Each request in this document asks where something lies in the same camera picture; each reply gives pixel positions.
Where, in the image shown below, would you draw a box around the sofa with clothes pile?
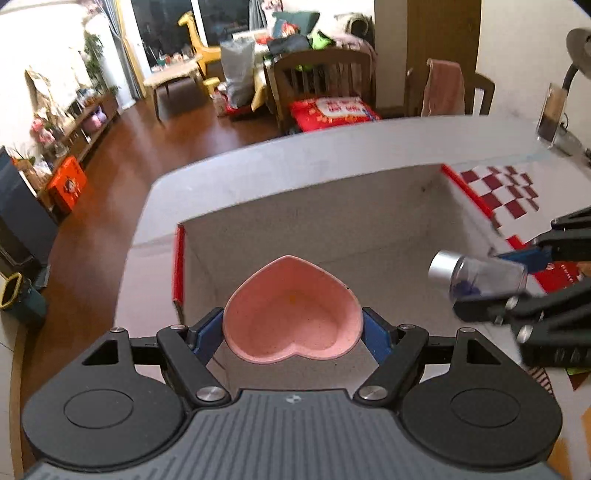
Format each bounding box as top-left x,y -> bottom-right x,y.
232,10 -> 378,112

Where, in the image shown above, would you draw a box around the red printed seat cushion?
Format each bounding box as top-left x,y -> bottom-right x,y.
288,97 -> 381,132

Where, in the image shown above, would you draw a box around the black cabinet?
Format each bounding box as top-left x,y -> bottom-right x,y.
0,147 -> 58,281

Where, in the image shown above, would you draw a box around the orange gift box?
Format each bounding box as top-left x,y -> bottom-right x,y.
47,156 -> 87,215

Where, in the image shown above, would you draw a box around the dark green waste bin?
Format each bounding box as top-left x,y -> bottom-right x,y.
1,272 -> 47,324

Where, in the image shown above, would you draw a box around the yellow giraffe toy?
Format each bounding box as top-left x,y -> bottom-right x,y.
177,11 -> 221,78

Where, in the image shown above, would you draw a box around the white red patterned cloth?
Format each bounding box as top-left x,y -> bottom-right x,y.
441,158 -> 590,479

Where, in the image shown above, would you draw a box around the wooden tv console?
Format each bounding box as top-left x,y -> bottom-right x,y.
24,93 -> 119,214

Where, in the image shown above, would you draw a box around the grey plastic bag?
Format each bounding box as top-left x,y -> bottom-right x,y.
221,37 -> 256,109

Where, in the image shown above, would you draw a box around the clear bottle silver cap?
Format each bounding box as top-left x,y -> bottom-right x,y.
428,250 -> 528,301

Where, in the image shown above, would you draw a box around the glass jar dark contents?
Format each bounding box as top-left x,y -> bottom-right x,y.
536,83 -> 568,144

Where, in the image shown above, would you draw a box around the wooden coffee table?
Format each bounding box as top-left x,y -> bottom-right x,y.
143,59 -> 204,122

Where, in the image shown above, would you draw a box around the grey desk lamp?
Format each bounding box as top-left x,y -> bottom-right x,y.
552,27 -> 590,162

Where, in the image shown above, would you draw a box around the pink heart-shaped dish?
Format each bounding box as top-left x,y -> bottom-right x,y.
222,255 -> 363,364

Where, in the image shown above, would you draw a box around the red cardboard box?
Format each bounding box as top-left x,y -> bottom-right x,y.
171,163 -> 546,384

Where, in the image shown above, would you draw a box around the yellow stool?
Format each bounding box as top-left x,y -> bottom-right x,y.
202,77 -> 221,98

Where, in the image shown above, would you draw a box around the chair with pink towel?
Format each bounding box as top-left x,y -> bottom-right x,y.
404,59 -> 496,117

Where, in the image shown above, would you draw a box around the green potted plant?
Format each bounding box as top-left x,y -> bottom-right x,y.
84,32 -> 119,96

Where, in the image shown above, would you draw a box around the wooden dining chair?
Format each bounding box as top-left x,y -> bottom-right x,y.
271,48 -> 378,134

